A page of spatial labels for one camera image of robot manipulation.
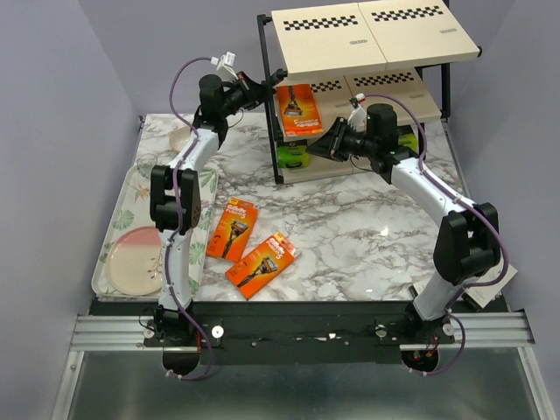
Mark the pink white plate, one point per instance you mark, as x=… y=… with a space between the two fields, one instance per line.
x=135 y=261

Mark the orange Gillette Fusion5 box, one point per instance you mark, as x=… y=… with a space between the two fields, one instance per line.
x=234 y=228

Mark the white paper card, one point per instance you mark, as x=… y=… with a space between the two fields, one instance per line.
x=482 y=296

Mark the black green razor box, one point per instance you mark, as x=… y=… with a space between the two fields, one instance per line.
x=292 y=155
x=407 y=137

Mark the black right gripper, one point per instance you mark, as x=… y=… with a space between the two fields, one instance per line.
x=331 y=143

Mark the aluminium black mounting rail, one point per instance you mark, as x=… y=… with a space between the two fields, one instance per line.
x=229 y=333

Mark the white bowl orange rim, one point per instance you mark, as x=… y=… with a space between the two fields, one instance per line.
x=179 y=138

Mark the beige black three-tier shelf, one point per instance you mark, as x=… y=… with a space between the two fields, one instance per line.
x=384 y=49

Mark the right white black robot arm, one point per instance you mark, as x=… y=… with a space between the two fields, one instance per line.
x=468 y=241

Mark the clear drinking glass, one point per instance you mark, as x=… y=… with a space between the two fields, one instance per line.
x=145 y=163

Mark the white leaf-print tray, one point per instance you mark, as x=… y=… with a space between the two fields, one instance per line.
x=132 y=211

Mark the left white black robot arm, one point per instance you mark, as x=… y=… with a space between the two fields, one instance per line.
x=175 y=202

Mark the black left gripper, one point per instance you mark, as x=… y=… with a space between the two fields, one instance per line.
x=256 y=92

